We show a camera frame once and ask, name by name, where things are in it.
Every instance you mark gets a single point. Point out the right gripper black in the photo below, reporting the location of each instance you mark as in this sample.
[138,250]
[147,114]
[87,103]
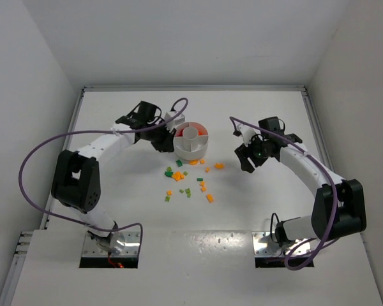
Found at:
[247,155]

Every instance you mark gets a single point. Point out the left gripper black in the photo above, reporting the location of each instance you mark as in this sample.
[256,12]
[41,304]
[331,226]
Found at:
[161,140]

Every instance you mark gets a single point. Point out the orange arch lego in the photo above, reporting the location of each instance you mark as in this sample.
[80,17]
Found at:
[219,166]

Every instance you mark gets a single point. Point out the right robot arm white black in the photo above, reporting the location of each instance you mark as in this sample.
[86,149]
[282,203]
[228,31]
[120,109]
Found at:
[338,207]

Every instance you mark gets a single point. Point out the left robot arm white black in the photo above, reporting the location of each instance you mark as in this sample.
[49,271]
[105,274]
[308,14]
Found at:
[76,183]

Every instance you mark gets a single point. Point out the white round divided container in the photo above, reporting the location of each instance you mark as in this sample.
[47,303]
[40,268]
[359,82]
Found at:
[191,146]

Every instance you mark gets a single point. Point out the yellow orange lego cluster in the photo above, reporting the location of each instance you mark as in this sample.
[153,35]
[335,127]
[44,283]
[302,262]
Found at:
[178,176]

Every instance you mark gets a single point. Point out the yellow orange lego group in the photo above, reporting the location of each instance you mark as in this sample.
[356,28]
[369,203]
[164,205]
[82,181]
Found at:
[204,190]

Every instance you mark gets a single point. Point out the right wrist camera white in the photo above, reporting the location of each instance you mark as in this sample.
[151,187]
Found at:
[245,132]

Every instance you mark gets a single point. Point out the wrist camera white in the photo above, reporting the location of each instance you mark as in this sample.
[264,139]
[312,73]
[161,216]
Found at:
[245,132]
[173,119]

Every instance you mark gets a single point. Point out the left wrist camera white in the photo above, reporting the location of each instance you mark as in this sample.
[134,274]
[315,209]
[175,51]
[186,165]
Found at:
[173,119]

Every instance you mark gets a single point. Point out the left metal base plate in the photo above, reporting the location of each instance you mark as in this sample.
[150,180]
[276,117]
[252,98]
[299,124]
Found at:
[123,244]

